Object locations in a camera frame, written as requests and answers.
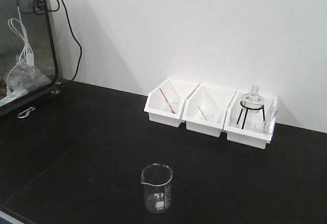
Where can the green pipette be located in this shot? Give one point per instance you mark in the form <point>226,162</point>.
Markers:
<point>201,112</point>

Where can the middle white storage bin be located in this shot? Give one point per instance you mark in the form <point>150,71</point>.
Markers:
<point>208,98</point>

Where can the right white storage bin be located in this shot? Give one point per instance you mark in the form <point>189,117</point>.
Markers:
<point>239,123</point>

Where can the red pipette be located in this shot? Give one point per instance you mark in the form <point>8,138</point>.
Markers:
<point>172,110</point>

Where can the left white storage bin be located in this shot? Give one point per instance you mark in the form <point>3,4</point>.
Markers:
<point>157,108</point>

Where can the glass rods in right bin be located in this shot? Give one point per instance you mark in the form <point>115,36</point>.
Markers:
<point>269,117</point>

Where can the small beaker in middle bin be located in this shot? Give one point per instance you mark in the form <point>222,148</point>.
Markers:
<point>208,115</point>

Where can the white storage bin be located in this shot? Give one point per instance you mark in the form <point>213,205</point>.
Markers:
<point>208,98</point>
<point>157,108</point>
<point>239,123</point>

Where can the round glass flask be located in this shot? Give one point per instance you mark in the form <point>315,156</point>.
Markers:
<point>253,100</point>

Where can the clear glass beaker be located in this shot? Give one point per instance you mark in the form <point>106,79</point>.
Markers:
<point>157,182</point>

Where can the small beaker in left bin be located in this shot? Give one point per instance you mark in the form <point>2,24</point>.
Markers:
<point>173,105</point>

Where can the black framed glass cabinet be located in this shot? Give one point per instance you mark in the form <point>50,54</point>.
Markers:
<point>29,65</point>

